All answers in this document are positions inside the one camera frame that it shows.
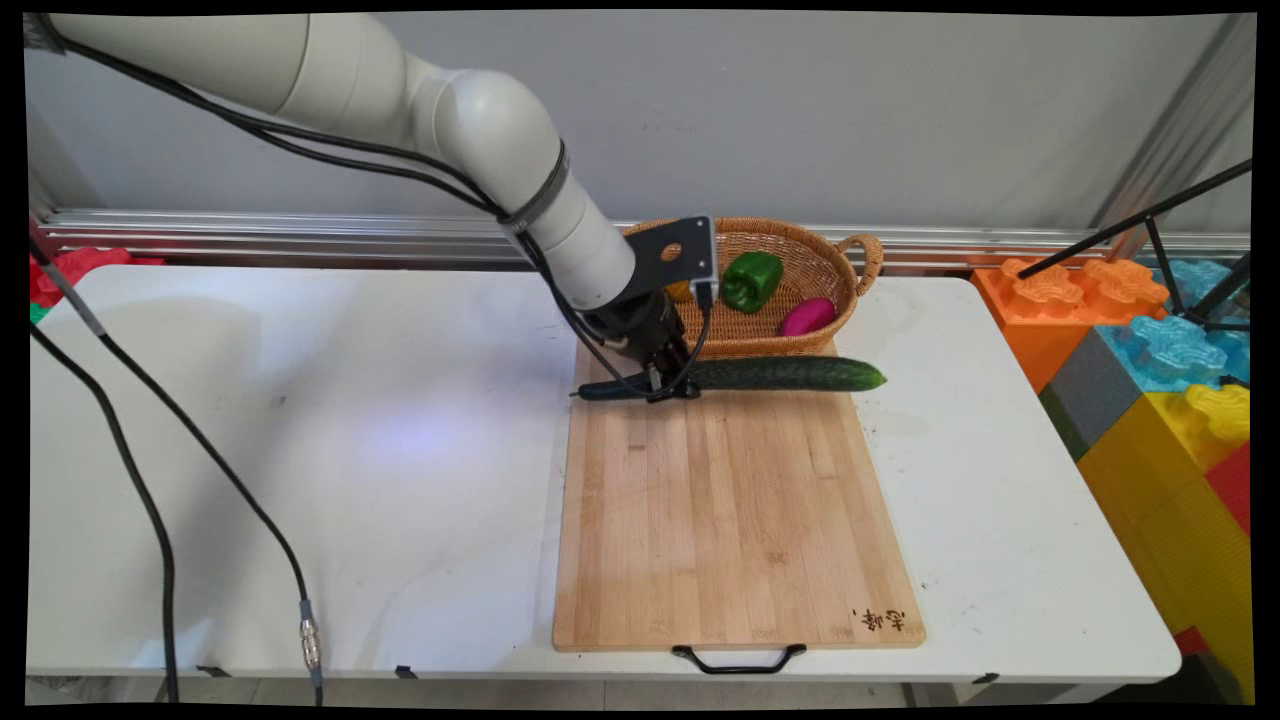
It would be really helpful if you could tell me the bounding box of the black cutting board handle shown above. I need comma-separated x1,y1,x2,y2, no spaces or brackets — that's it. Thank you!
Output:
672,643,807,676

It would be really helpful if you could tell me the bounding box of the orange plastic block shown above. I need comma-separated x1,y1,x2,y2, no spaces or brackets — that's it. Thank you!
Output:
972,258,1171,393

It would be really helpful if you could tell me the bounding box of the red plastic block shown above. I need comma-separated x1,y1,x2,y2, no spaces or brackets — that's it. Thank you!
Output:
30,245,166,309
1205,440,1253,536

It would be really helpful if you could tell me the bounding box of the yellow plastic block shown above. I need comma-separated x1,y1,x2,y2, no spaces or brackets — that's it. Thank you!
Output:
1078,383,1256,701

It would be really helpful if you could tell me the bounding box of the aluminium rail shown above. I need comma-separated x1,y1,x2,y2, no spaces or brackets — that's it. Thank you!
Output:
40,208,1251,276

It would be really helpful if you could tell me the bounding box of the black camera cable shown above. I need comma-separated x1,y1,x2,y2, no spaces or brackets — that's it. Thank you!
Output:
648,283,715,404

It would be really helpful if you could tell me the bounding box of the long green cucumber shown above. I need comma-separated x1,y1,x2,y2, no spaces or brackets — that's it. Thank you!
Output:
578,356,888,403

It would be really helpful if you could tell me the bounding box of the thick black cable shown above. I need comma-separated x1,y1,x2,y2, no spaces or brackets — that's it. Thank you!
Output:
28,322,181,704

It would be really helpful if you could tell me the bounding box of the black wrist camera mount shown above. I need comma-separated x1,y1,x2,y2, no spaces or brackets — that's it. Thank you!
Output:
622,215,719,306

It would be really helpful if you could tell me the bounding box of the grey plastic block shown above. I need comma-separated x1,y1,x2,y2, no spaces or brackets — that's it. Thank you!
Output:
1038,330,1151,461

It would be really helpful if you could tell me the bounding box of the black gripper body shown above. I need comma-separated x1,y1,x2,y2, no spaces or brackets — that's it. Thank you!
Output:
585,290,693,376

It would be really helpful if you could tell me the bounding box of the black cable with metal connector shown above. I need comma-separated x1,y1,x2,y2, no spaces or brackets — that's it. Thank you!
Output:
28,235,325,707

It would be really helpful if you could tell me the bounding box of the woven wicker basket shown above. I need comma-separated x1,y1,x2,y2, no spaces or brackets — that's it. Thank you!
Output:
622,217,885,359

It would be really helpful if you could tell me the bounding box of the wooden cutting board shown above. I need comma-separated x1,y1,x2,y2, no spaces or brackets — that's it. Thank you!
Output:
552,340,927,653

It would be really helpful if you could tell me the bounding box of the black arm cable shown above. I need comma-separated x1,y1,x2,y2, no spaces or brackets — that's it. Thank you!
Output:
40,30,661,404

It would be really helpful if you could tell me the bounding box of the blue plastic block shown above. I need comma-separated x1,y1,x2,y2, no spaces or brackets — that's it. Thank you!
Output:
1097,315,1251,393
1150,260,1251,321

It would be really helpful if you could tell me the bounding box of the purple eggplant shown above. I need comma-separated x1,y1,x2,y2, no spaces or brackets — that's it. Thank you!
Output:
779,297,838,338

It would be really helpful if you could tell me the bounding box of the black tripod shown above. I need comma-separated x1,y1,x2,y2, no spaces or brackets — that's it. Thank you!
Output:
1018,160,1253,333

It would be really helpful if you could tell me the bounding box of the green bell pepper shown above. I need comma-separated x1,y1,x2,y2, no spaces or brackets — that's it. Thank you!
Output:
721,251,785,314

